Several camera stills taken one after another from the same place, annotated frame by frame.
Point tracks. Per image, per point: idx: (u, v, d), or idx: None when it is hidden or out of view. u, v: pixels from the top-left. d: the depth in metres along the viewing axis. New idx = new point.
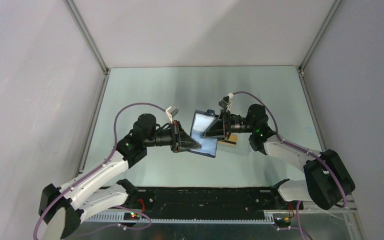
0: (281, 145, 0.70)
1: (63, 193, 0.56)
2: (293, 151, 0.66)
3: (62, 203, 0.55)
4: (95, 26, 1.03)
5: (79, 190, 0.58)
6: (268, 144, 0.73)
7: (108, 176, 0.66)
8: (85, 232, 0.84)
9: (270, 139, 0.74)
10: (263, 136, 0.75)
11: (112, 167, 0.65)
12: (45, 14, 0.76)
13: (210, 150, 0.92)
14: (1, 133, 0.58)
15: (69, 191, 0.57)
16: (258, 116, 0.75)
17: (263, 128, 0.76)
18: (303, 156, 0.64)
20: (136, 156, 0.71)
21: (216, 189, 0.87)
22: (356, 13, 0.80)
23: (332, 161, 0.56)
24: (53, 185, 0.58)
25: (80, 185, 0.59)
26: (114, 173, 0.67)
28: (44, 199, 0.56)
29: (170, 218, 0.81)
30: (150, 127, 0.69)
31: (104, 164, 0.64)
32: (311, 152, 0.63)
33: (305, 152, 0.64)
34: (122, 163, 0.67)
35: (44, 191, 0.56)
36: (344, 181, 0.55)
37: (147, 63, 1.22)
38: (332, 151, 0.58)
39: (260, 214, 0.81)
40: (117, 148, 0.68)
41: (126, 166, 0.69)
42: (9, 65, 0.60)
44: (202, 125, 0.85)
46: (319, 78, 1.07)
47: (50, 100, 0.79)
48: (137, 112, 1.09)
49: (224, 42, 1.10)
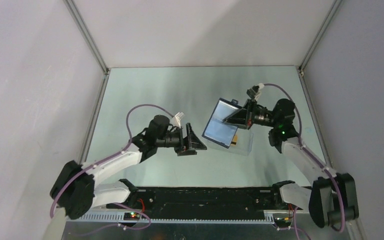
0: (300, 151, 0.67)
1: (85, 169, 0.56)
2: (310, 164, 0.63)
3: (82, 180, 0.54)
4: (94, 25, 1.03)
5: (101, 169, 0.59)
6: (287, 144, 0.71)
7: (122, 165, 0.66)
8: (83, 233, 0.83)
9: (291, 140, 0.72)
10: (285, 134, 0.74)
11: (130, 155, 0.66)
12: (45, 14, 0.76)
13: (224, 141, 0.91)
14: (1, 134, 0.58)
15: (91, 168, 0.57)
16: (283, 111, 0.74)
17: (285, 123, 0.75)
18: (318, 171, 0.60)
20: (149, 151, 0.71)
21: (216, 189, 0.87)
22: (356, 13, 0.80)
23: (346, 185, 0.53)
24: (74, 162, 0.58)
25: (101, 165, 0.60)
26: (128, 162, 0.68)
28: (63, 176, 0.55)
29: (170, 218, 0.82)
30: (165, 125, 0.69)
31: (123, 150, 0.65)
32: (327, 170, 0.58)
33: (321, 168, 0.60)
34: (138, 155, 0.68)
35: (66, 166, 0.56)
36: (349, 209, 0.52)
37: (147, 63, 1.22)
38: (351, 177, 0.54)
39: (259, 214, 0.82)
40: (134, 141, 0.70)
41: (138, 159, 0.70)
42: (10, 65, 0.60)
44: (221, 112, 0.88)
46: (319, 78, 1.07)
47: (50, 101, 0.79)
48: (146, 112, 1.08)
49: (224, 42, 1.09)
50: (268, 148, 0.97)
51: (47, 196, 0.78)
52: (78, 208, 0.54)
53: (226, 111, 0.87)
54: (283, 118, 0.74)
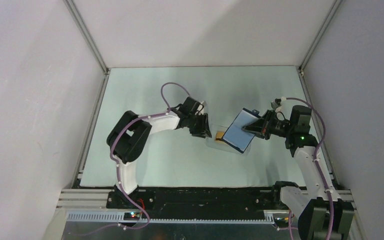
0: (311, 163, 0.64)
1: (142, 117, 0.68)
2: (316, 179, 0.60)
3: (140, 126, 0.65)
4: (95, 26, 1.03)
5: (152, 122, 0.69)
6: (302, 151, 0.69)
7: (165, 125, 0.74)
8: (84, 232, 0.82)
9: (307, 148, 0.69)
10: (303, 139, 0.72)
11: (171, 118, 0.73)
12: (45, 15, 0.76)
13: (240, 145, 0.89)
14: (2, 133, 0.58)
15: (147, 118, 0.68)
16: (299, 109, 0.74)
17: (302, 126, 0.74)
18: (320, 190, 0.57)
20: (183, 120, 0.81)
21: (216, 189, 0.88)
22: (356, 13, 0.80)
23: (342, 212, 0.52)
24: (132, 112, 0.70)
25: (153, 119, 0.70)
26: (170, 124, 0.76)
28: (125, 120, 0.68)
29: (169, 218, 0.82)
30: (197, 103, 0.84)
31: (168, 111, 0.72)
32: (329, 193, 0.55)
33: (325, 188, 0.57)
34: (176, 121, 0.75)
35: (127, 113, 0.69)
36: (337, 231, 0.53)
37: (147, 64, 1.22)
38: (353, 207, 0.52)
39: (259, 214, 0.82)
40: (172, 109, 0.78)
41: (175, 125, 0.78)
42: (10, 65, 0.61)
44: (242, 119, 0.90)
46: (318, 78, 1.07)
47: (50, 100, 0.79)
48: (171, 91, 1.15)
49: (224, 43, 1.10)
50: (268, 147, 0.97)
51: (48, 195, 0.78)
52: (134, 150, 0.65)
53: (248, 119, 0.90)
54: (299, 117, 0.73)
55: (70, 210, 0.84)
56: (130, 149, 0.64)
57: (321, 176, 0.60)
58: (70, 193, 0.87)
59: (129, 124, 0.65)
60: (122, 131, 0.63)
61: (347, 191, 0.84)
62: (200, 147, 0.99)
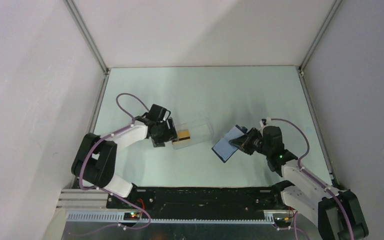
0: (299, 174, 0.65)
1: (105, 137, 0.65)
2: (311, 184, 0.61)
3: (105, 146, 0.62)
4: (95, 26, 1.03)
5: (118, 137, 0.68)
6: (287, 168, 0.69)
7: (132, 138, 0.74)
8: (85, 232, 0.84)
9: (289, 163, 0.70)
10: (282, 157, 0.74)
11: (138, 128, 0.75)
12: (45, 14, 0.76)
13: (223, 155, 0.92)
14: (1, 133, 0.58)
15: (110, 137, 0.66)
16: (271, 132, 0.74)
17: (278, 145, 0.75)
18: (320, 191, 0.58)
20: (152, 128, 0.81)
21: (216, 189, 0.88)
22: (356, 12, 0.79)
23: (350, 204, 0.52)
24: (93, 133, 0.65)
25: (118, 135, 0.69)
26: (137, 136, 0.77)
28: (85, 144, 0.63)
29: (170, 218, 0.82)
30: (163, 109, 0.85)
31: (132, 124, 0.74)
32: (330, 190, 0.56)
33: (323, 187, 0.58)
34: (144, 129, 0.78)
35: (87, 137, 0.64)
36: (356, 225, 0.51)
37: (147, 63, 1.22)
38: (355, 195, 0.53)
39: (259, 214, 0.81)
40: (137, 118, 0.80)
41: (144, 134, 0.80)
42: (9, 64, 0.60)
44: (231, 134, 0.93)
46: (318, 78, 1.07)
47: (50, 100, 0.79)
48: (171, 92, 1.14)
49: (224, 42, 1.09)
50: None
51: (48, 195, 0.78)
52: (104, 174, 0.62)
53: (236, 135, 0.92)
54: (271, 140, 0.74)
55: (70, 210, 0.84)
56: (99, 173, 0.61)
57: (316, 181, 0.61)
58: (70, 193, 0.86)
59: (92, 148, 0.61)
60: (87, 158, 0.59)
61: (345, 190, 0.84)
62: (199, 148, 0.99)
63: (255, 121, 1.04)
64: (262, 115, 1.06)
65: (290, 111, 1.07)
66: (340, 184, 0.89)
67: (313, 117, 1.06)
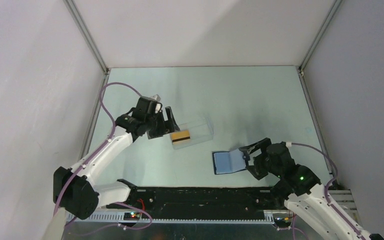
0: (328, 208, 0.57)
1: (76, 172, 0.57)
2: (342, 226, 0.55)
3: (77, 183, 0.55)
4: (95, 26, 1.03)
5: (91, 167, 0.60)
6: (312, 199, 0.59)
7: (114, 153, 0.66)
8: (84, 232, 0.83)
9: (314, 191, 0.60)
10: (302, 179, 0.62)
11: (117, 141, 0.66)
12: (45, 14, 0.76)
13: (220, 168, 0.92)
14: (1, 133, 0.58)
15: (81, 169, 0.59)
16: (276, 150, 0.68)
17: (288, 165, 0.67)
18: (354, 237, 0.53)
20: (139, 128, 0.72)
21: (216, 189, 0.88)
22: (356, 12, 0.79)
23: None
24: (63, 167, 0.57)
25: (91, 162, 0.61)
26: (120, 147, 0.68)
28: (56, 183, 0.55)
29: (170, 218, 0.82)
30: (151, 102, 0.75)
31: (109, 138, 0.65)
32: (364, 237, 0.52)
33: (357, 232, 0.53)
34: (127, 136, 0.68)
35: (56, 174, 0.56)
36: None
37: (147, 63, 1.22)
38: None
39: (259, 214, 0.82)
40: (119, 123, 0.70)
41: (131, 139, 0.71)
42: (9, 64, 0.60)
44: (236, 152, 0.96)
46: (318, 78, 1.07)
47: (50, 100, 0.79)
48: (171, 92, 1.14)
49: (224, 42, 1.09)
50: None
51: (47, 195, 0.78)
52: (86, 206, 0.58)
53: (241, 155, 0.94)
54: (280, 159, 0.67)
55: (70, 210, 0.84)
56: (80, 209, 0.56)
57: (345, 221, 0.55)
58: None
59: (63, 188, 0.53)
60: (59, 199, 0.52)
61: (347, 190, 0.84)
62: (199, 148, 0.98)
63: (256, 121, 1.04)
64: (262, 115, 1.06)
65: (290, 111, 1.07)
66: (340, 184, 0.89)
67: (313, 117, 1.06)
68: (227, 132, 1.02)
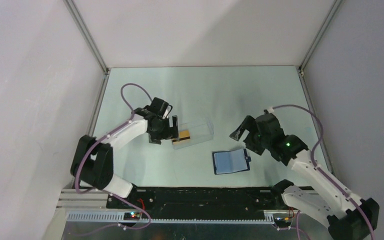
0: (314, 172, 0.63)
1: (101, 139, 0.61)
2: (331, 190, 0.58)
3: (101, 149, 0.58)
4: (95, 25, 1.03)
5: (114, 138, 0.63)
6: (299, 164, 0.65)
7: (132, 134, 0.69)
8: (85, 232, 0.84)
9: (301, 155, 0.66)
10: (288, 145, 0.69)
11: (136, 124, 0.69)
12: (45, 14, 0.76)
13: (220, 168, 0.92)
14: (0, 133, 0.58)
15: (105, 138, 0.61)
16: (264, 119, 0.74)
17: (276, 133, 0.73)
18: (342, 199, 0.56)
20: (153, 120, 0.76)
21: (216, 189, 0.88)
22: (357, 11, 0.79)
23: (372, 212, 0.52)
24: (89, 136, 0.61)
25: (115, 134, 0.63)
26: (137, 130, 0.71)
28: (81, 149, 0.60)
29: (170, 218, 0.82)
30: (165, 103, 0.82)
31: (130, 120, 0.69)
32: (352, 199, 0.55)
33: (345, 195, 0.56)
34: (144, 123, 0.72)
35: (82, 140, 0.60)
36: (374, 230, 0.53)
37: (147, 63, 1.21)
38: (374, 203, 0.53)
39: (259, 214, 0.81)
40: (137, 112, 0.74)
41: (143, 128, 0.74)
42: (9, 64, 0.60)
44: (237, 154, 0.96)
46: (318, 78, 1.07)
47: (50, 100, 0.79)
48: (171, 92, 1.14)
49: (224, 42, 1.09)
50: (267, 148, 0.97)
51: (47, 195, 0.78)
52: (103, 177, 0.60)
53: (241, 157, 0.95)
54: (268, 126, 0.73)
55: (70, 210, 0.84)
56: (97, 178, 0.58)
57: (334, 185, 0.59)
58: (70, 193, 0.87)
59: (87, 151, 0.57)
60: (83, 161, 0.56)
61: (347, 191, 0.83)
62: (199, 147, 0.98)
63: None
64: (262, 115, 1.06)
65: (290, 111, 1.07)
66: None
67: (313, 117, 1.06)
68: (228, 132, 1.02)
